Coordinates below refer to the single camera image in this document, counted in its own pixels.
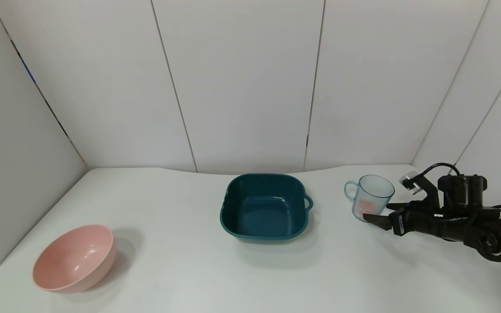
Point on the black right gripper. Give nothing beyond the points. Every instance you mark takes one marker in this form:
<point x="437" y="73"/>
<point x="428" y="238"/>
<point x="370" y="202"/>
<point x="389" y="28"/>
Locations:
<point x="399" y="223"/>

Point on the pink and white solid pieces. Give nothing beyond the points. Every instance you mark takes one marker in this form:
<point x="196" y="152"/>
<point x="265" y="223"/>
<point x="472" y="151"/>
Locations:
<point x="365" y="206"/>

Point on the transparent blue ribbed cup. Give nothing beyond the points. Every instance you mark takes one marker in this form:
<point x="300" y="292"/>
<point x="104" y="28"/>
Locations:
<point x="374" y="191"/>

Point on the dark teal square tray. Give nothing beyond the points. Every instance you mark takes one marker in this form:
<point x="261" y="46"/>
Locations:
<point x="263" y="217"/>

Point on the pink plastic bowl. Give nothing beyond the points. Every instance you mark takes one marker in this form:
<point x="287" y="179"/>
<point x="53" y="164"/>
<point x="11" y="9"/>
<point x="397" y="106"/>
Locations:
<point x="71" y="261"/>

